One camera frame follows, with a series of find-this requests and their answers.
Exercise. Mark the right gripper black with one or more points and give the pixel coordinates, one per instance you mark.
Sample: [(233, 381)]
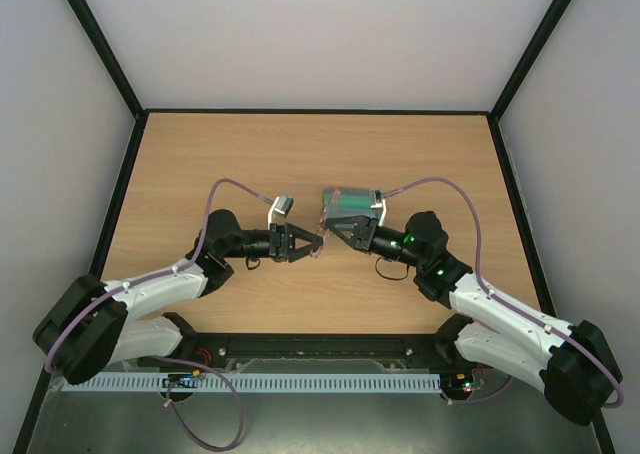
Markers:
[(363, 232)]

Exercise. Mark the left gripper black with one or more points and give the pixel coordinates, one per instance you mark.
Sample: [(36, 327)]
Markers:
[(283, 242)]

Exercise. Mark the pink translucent sunglasses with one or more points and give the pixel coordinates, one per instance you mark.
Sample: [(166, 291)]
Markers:
[(330, 219)]

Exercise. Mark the grey glasses case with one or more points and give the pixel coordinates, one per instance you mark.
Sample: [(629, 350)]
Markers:
[(350, 201)]

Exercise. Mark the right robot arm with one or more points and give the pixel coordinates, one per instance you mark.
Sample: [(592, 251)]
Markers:
[(572, 365)]

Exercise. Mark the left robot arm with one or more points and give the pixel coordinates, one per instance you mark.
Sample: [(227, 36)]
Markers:
[(95, 324)]

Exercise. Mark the metal tray foreground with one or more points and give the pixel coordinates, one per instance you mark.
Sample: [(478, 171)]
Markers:
[(505, 418)]

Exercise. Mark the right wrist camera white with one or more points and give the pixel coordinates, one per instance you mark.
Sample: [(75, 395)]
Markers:
[(378, 205)]

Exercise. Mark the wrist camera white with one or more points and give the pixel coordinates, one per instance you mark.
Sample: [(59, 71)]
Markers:
[(281, 206), (378, 205)]

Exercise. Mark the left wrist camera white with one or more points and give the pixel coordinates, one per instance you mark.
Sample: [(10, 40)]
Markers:
[(281, 206)]

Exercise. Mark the black aluminium frame rail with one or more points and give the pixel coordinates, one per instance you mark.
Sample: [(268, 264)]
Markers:
[(320, 346)]

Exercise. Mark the light blue slotted cable duct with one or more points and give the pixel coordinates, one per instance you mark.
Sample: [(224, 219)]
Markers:
[(261, 383)]

